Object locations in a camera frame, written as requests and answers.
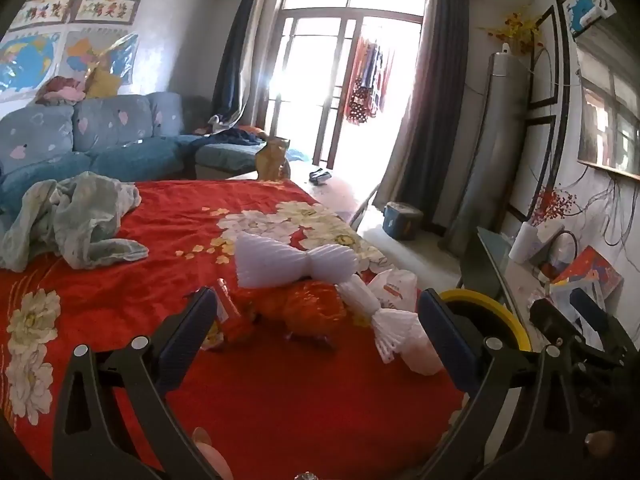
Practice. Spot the dark blue curtain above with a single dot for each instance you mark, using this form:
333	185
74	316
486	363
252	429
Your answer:
232	60

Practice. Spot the wall television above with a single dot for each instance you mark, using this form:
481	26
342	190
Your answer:
610	110

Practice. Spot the person's left hand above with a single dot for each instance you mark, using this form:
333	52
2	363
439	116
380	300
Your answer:
212	455

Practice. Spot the white flat box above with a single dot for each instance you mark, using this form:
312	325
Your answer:
550	235

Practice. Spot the blue sofa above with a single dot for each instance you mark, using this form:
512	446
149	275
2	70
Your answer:
110	125

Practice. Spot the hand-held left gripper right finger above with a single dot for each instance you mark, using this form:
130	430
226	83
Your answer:
445	340

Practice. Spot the grey brown curtain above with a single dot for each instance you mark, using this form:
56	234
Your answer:
432	110

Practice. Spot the red snack wrapper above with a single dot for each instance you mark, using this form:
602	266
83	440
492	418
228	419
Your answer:
230	320

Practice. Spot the hanging colourful clothes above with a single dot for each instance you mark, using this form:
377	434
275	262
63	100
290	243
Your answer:
365	85

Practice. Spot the glass balcony door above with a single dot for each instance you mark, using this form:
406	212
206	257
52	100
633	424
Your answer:
295	85

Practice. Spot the country map poster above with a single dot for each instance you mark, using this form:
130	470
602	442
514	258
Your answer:
85	52

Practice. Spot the blue wall picture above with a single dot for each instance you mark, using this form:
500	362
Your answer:
587	7

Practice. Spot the small black object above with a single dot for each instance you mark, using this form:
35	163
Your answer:
320	176

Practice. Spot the blue storage box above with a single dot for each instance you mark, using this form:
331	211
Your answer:
401	220

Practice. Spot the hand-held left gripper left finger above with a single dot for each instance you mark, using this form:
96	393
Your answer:
187	332

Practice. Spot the pile of red pink clothes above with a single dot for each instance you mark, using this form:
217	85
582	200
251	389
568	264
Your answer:
57	90

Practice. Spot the brown paper bag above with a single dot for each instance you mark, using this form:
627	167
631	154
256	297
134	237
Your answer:
272	160

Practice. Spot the white plastic bag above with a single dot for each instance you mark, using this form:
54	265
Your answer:
395	287

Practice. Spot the large white foam net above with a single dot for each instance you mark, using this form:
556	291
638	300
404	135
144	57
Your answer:
270	260

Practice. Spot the light blue crumpled cloth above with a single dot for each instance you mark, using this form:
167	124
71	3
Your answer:
75	220

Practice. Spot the world map poster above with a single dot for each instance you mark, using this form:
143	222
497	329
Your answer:
25	62

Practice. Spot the glass top television cabinet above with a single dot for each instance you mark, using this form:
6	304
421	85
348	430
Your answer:
482	265

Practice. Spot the yellow pillow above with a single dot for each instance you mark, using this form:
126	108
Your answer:
102	84

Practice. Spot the small white foam net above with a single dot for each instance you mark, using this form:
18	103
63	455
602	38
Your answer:
395	327

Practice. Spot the framed calligraphy picture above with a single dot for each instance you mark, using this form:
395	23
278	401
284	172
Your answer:
106	9
42	12

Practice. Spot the yellow artificial flowers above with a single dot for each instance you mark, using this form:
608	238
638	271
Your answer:
515	27

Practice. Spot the white vase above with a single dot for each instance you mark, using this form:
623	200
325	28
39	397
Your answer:
522	242

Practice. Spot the dark clothes on sofa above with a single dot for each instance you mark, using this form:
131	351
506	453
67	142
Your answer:
240	136

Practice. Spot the red floral blanket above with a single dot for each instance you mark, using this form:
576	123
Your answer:
275	400

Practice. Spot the grey standing air conditioner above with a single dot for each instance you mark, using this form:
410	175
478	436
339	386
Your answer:
492	150

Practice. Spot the orange plastic bag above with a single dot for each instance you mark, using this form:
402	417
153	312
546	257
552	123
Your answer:
300	310

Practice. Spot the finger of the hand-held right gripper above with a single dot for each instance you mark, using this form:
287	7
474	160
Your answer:
590	302
560	325

